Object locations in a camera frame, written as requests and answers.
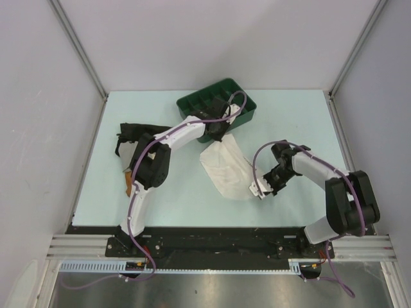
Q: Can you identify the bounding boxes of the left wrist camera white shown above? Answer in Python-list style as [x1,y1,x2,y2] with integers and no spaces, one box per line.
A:
[223,104,240,124]

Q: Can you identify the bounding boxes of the orange brown underwear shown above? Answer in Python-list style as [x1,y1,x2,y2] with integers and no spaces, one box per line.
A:
[125,171,132,196]

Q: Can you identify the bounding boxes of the right aluminium corner post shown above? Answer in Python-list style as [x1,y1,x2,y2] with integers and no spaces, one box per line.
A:
[330,0,391,97]

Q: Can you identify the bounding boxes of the grey underwear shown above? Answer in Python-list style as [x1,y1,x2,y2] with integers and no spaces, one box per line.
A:
[118,142,137,173]

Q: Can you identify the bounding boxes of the aluminium rail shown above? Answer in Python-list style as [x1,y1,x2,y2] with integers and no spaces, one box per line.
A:
[332,235,397,262]
[44,234,113,261]

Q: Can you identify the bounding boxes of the green compartment tray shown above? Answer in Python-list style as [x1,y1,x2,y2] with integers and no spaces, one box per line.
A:
[176,78,257,143]

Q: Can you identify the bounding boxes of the front aluminium rail right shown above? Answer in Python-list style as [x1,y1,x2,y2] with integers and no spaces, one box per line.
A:
[332,235,397,262]

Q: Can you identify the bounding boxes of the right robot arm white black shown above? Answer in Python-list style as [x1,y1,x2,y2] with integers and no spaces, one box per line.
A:
[254,140,380,257]

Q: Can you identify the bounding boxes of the white underwear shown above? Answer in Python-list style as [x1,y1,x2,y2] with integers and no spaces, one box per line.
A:
[200,134,255,201]

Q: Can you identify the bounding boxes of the black underwear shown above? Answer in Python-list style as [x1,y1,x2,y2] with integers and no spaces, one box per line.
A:
[115,123,171,157]

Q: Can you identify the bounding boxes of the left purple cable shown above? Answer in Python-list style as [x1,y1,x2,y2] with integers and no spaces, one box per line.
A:
[60,90,247,289]

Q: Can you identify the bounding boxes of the aluminium corner post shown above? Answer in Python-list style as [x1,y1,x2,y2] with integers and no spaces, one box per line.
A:
[330,0,391,97]
[48,0,109,100]

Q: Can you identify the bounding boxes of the white cable duct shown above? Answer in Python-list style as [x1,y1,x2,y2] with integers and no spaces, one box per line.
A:
[59,259,322,275]

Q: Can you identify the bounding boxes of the left aluminium corner post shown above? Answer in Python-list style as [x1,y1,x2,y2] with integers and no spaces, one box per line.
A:
[48,0,109,100]

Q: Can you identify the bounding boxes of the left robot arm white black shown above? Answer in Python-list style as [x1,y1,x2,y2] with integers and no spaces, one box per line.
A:
[115,97,241,257]

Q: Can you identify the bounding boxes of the front aluminium rail left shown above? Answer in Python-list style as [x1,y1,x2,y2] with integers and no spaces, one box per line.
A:
[44,234,113,261]

